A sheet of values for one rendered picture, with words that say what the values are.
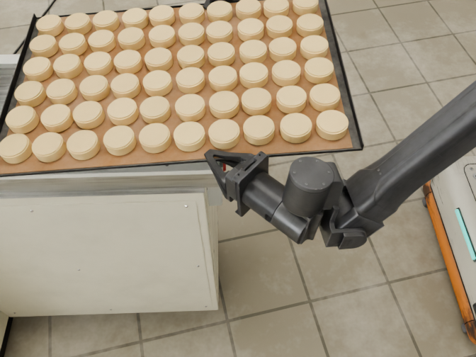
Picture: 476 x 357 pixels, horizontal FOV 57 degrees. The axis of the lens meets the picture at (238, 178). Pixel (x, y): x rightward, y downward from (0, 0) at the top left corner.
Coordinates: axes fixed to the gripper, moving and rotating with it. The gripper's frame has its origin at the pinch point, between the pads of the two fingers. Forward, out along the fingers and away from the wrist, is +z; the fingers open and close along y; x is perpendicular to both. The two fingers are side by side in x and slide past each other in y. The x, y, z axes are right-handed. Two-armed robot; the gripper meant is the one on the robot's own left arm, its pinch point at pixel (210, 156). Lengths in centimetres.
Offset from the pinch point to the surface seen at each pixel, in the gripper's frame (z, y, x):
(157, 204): 10.4, 18.3, -6.7
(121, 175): 14.5, 9.0, -9.4
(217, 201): 6.0, 26.8, 4.7
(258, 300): 1, 99, 12
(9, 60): 55, 7, -7
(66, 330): 42, 97, -40
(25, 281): 42, 56, -36
